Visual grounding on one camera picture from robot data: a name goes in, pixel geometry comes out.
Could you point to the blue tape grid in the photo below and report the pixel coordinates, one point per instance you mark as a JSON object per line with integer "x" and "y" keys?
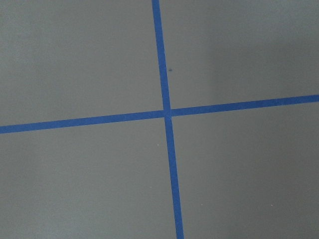
{"x": 167, "y": 113}

